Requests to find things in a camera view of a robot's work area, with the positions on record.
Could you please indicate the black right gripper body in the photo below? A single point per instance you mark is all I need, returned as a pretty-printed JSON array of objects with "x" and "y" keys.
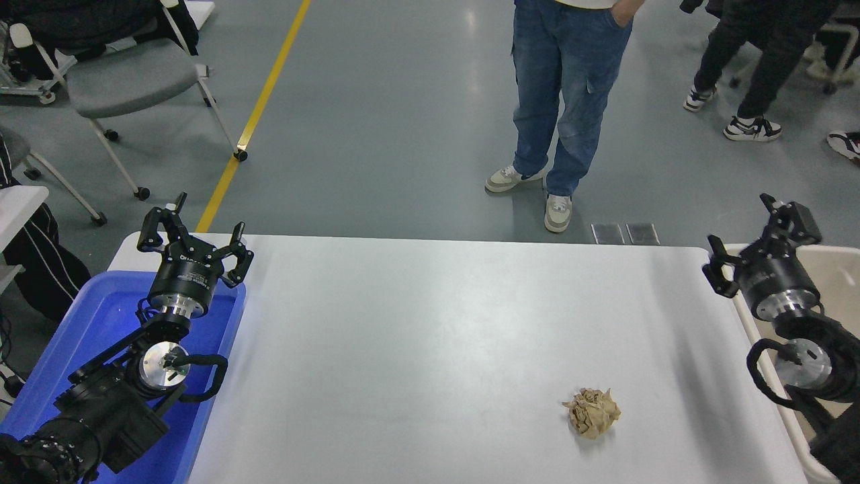
[{"x": 776, "y": 279}]

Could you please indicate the grey chair with casters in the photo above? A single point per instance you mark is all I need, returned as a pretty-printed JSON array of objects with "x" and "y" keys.
[
  {"x": 127, "y": 77},
  {"x": 10, "y": 148}
]

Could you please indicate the metal floor plate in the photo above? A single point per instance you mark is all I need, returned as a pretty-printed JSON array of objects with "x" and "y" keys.
[
  {"x": 607, "y": 233},
  {"x": 642, "y": 233}
]

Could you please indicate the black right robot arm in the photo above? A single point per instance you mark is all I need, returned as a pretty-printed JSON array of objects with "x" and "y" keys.
[{"x": 826, "y": 363}]

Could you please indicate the large pale dustbin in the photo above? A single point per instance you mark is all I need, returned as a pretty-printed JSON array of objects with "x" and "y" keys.
[{"x": 843, "y": 282}]

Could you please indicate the person's forearm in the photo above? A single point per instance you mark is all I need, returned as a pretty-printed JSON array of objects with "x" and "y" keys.
[{"x": 630, "y": 10}]

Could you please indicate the small white table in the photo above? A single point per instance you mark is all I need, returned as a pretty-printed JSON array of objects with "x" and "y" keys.
[{"x": 17, "y": 208}]

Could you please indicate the black jacket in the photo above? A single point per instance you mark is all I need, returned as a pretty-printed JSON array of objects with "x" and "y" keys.
[{"x": 80, "y": 20}]

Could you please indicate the person seated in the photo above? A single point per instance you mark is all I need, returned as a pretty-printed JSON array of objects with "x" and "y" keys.
[{"x": 47, "y": 269}]

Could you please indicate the person's shoe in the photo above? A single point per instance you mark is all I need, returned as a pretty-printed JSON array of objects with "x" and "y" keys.
[{"x": 845, "y": 144}]

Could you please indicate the crumpled tan paper ball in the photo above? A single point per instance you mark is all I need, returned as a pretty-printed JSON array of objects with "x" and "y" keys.
[{"x": 592, "y": 413}]

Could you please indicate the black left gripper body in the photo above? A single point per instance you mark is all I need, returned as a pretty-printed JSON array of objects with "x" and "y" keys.
[{"x": 185, "y": 275}]

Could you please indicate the blue plastic tray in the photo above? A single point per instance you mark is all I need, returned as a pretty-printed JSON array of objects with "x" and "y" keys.
[{"x": 101, "y": 316}]

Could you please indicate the person standing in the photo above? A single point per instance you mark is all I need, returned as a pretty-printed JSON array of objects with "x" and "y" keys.
[{"x": 557, "y": 87}]

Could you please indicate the person walking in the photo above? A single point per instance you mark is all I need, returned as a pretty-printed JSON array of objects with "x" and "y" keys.
[{"x": 772, "y": 60}]

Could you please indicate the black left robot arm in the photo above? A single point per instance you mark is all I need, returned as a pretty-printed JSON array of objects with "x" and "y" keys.
[{"x": 101, "y": 417}]

